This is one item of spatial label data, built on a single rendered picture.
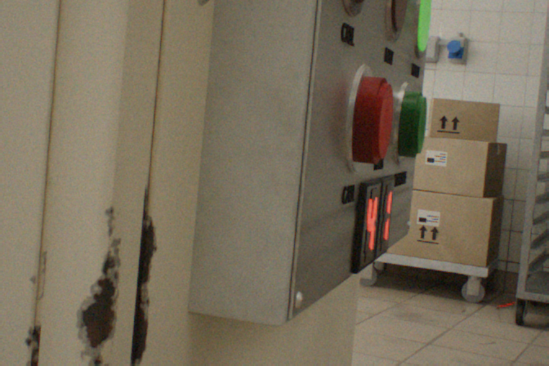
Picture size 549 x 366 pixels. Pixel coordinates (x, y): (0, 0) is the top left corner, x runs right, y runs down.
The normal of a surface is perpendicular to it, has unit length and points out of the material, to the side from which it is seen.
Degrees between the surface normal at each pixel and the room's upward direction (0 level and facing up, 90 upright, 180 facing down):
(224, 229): 90
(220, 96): 90
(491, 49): 90
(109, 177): 90
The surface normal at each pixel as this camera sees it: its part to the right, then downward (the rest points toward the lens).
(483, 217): -0.34, 0.02
